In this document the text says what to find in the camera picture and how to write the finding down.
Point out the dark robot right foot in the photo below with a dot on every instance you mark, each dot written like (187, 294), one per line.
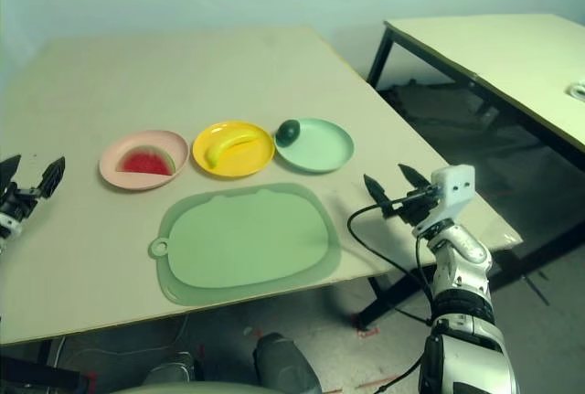
(285, 364)

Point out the mint green plate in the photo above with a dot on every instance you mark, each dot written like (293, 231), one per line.
(320, 147)

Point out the pink plate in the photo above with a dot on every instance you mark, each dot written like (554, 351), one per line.
(141, 181)

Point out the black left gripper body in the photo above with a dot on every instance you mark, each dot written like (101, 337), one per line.
(18, 202)

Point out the dark green avocado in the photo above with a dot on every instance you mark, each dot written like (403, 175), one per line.
(288, 133)

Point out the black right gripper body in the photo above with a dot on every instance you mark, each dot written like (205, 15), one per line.
(418, 209)

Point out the beige side table black frame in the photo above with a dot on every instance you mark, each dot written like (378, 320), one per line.
(503, 51)

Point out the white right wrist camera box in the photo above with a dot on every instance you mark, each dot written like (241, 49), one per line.
(457, 188)

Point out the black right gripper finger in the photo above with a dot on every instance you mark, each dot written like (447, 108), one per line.
(413, 177)
(377, 190)

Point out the yellow plate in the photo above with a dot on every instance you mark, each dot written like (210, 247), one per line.
(247, 161)

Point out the yellow banana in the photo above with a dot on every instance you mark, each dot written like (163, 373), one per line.
(224, 149)

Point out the grey robot left foot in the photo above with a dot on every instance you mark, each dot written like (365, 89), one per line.
(171, 369)

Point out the dark green translucent mat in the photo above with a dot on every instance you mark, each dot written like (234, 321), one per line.
(228, 295)

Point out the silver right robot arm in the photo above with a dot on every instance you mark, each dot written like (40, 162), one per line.
(461, 275)

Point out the watermelon slice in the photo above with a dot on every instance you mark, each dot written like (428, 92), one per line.
(146, 163)

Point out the light green cutting board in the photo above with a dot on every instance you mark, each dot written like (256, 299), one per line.
(247, 238)

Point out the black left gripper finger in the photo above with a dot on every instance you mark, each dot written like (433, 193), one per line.
(9, 172)
(51, 179)

